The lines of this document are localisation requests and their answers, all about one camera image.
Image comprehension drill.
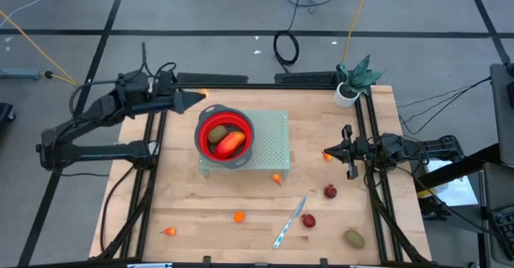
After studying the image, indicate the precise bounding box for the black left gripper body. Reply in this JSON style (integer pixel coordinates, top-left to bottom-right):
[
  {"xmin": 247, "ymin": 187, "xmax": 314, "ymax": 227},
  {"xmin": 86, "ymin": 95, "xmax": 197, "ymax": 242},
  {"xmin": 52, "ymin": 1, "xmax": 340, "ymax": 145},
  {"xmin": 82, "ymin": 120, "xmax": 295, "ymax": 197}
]
[{"xmin": 152, "ymin": 71, "xmax": 185, "ymax": 115}]

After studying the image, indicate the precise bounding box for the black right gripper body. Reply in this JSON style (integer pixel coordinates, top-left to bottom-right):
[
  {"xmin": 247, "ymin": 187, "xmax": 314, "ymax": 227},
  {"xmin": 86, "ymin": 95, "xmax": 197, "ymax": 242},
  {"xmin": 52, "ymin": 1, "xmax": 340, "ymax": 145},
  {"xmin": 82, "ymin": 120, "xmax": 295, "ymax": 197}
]
[{"xmin": 341, "ymin": 124, "xmax": 386, "ymax": 181}]

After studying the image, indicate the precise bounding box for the red collapsible colander grey rim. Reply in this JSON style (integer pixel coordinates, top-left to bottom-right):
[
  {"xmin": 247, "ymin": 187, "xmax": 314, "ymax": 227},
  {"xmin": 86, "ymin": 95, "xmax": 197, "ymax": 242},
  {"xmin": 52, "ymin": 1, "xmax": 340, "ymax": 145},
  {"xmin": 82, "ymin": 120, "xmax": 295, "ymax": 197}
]
[{"xmin": 194, "ymin": 103, "xmax": 256, "ymax": 169}]

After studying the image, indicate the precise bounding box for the brown green toy kiwi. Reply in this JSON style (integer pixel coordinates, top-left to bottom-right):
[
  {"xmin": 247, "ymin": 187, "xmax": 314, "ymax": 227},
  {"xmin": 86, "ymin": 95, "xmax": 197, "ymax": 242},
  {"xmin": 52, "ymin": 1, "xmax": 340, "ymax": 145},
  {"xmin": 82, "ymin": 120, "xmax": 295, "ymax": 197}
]
[
  {"xmin": 343, "ymin": 229, "xmax": 366, "ymax": 250},
  {"xmin": 206, "ymin": 124, "xmax": 229, "ymax": 145}
]

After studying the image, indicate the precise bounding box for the red orange toy mango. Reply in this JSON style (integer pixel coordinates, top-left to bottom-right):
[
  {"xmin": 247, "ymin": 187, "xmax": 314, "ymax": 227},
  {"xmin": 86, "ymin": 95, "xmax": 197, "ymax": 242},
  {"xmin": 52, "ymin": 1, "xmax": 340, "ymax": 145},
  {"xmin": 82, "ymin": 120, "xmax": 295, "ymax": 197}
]
[{"xmin": 212, "ymin": 130, "xmax": 247, "ymax": 160}]

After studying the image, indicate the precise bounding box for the plain black box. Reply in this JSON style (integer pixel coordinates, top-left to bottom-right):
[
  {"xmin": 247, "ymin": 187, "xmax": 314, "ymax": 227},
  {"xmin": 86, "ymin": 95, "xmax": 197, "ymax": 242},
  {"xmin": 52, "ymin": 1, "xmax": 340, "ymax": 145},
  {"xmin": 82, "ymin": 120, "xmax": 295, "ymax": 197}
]
[{"xmin": 175, "ymin": 71, "xmax": 250, "ymax": 86}]

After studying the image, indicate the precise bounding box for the snake plant in white pot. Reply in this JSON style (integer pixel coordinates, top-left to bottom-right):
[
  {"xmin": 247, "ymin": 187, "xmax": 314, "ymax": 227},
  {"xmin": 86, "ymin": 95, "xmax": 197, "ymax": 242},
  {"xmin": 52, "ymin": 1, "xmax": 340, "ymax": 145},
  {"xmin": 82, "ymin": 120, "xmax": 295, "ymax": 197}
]
[{"xmin": 333, "ymin": 53, "xmax": 387, "ymax": 109}]

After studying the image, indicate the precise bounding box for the pale green perforated metal rack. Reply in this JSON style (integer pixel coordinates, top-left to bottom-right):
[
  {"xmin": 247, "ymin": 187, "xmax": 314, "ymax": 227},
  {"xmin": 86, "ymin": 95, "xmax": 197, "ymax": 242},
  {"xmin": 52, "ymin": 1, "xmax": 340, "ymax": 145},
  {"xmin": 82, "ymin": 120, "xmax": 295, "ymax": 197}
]
[{"xmin": 198, "ymin": 109, "xmax": 292, "ymax": 180}]

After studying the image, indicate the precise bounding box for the perforated black box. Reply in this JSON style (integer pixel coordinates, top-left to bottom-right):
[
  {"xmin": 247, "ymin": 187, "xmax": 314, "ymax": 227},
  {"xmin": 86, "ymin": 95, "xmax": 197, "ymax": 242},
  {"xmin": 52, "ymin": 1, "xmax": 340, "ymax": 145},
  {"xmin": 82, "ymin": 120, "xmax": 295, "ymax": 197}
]
[{"xmin": 274, "ymin": 70, "xmax": 343, "ymax": 87}]

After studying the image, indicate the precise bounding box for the white box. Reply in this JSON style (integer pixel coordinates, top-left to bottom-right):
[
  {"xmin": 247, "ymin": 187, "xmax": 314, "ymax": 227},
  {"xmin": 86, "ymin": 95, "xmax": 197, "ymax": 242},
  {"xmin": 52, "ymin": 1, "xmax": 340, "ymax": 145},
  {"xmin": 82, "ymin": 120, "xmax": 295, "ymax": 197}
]
[{"xmin": 422, "ymin": 158, "xmax": 479, "ymax": 208}]

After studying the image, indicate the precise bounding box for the black desk beam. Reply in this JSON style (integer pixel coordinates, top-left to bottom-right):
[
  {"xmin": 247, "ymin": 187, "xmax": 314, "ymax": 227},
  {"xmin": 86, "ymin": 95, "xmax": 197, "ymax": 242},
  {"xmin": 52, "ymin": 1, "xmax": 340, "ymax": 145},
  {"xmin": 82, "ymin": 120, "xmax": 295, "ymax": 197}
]
[{"xmin": 413, "ymin": 142, "xmax": 502, "ymax": 189}]

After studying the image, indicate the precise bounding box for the grey desk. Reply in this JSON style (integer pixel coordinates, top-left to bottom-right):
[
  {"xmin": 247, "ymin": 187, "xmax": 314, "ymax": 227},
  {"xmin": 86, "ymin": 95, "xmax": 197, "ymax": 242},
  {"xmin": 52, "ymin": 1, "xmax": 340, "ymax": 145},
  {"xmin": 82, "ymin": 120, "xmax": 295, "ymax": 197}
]
[{"xmin": 479, "ymin": 161, "xmax": 514, "ymax": 267}]

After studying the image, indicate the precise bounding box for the grey chair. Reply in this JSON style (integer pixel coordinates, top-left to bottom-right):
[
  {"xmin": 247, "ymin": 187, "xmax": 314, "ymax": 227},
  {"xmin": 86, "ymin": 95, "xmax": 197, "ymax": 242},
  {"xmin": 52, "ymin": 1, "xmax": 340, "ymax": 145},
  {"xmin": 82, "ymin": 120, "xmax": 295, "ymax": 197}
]
[{"xmin": 488, "ymin": 62, "xmax": 514, "ymax": 167}]

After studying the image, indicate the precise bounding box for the grey floor bar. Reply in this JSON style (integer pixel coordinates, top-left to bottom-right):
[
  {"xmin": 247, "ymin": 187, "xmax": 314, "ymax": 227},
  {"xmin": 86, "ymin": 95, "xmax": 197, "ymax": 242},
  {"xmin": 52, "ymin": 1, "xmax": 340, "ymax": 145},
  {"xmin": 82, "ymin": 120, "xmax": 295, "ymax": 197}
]
[{"xmin": 0, "ymin": 67, "xmax": 43, "ymax": 81}]

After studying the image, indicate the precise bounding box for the black keyboard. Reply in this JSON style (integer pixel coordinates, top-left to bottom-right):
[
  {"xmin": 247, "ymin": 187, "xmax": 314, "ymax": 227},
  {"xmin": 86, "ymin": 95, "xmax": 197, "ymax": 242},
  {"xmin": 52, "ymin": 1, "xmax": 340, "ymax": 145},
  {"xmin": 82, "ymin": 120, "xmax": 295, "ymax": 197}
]
[{"xmin": 490, "ymin": 204, "xmax": 514, "ymax": 247}]

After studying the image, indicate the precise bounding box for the black caster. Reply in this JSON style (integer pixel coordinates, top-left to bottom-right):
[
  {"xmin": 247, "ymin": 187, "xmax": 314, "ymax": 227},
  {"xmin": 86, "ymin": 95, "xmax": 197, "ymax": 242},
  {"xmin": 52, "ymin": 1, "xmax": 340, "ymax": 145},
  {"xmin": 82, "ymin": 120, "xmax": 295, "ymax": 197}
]
[{"xmin": 0, "ymin": 102, "xmax": 17, "ymax": 124}]

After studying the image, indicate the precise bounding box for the black aluminium table frame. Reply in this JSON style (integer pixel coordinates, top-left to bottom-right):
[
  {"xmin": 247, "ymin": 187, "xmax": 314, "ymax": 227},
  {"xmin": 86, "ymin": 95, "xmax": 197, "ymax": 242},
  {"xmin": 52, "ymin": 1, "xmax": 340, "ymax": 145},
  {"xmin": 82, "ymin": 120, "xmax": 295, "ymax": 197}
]
[{"xmin": 96, "ymin": 69, "xmax": 433, "ymax": 268}]

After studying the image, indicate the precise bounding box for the knife with white teal handle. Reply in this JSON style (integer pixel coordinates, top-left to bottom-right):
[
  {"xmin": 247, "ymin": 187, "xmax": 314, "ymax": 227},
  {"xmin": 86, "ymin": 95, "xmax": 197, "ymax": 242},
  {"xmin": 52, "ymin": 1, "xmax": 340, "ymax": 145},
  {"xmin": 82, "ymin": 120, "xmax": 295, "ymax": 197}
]
[{"xmin": 272, "ymin": 196, "xmax": 308, "ymax": 250}]

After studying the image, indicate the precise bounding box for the coiled black cable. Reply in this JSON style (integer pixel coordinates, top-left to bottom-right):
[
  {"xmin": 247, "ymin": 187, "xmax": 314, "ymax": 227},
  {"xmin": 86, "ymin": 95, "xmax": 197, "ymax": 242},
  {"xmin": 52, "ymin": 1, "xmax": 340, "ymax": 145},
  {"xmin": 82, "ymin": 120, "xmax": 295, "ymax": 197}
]
[{"xmin": 272, "ymin": 29, "xmax": 301, "ymax": 73}]

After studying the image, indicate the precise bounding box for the yellow hanging cable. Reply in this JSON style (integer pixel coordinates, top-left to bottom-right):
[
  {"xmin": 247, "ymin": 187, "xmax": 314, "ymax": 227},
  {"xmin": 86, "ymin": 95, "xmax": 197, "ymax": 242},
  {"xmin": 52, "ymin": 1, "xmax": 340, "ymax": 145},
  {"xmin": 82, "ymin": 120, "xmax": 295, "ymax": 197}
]
[{"xmin": 341, "ymin": 0, "xmax": 373, "ymax": 64}]

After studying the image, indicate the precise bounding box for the thin black cable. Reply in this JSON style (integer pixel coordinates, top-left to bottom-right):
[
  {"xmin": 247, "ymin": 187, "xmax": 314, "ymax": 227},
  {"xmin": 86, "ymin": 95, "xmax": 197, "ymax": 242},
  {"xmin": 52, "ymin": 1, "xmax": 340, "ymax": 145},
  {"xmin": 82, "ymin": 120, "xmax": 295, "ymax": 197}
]
[{"xmin": 396, "ymin": 76, "xmax": 493, "ymax": 135}]

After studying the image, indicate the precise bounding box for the yellow cable with black plug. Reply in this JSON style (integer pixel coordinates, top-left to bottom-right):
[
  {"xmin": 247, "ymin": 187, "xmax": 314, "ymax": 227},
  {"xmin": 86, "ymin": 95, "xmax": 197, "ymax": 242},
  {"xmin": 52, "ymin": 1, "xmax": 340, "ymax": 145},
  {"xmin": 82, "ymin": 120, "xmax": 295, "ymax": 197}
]
[{"xmin": 0, "ymin": 10, "xmax": 78, "ymax": 87}]

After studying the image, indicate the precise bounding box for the white cable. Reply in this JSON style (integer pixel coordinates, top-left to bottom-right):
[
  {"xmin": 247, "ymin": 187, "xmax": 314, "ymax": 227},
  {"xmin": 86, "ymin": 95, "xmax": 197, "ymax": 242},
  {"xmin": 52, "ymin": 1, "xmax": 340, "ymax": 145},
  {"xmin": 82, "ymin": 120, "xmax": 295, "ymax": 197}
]
[{"xmin": 0, "ymin": 0, "xmax": 69, "ymax": 29}]

